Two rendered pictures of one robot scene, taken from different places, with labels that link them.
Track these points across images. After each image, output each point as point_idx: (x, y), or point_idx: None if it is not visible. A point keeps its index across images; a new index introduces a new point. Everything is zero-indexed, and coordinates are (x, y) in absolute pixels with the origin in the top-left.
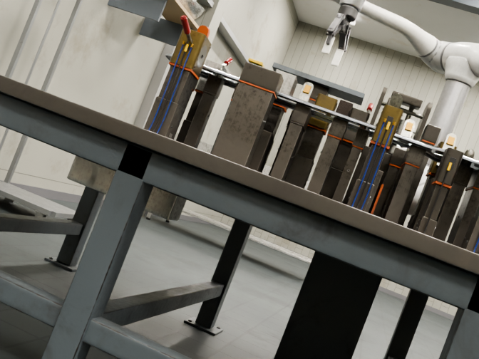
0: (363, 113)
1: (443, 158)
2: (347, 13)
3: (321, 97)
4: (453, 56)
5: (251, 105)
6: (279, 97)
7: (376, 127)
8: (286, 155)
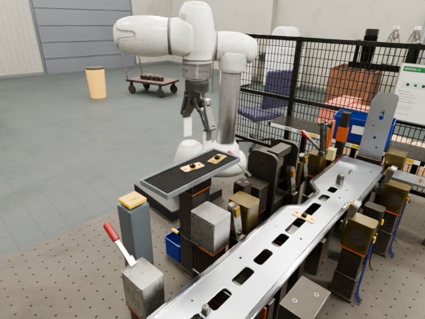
0: (266, 187)
1: (372, 216)
2: (206, 91)
3: (250, 209)
4: (231, 53)
5: None
6: (253, 259)
7: (367, 246)
8: (283, 295)
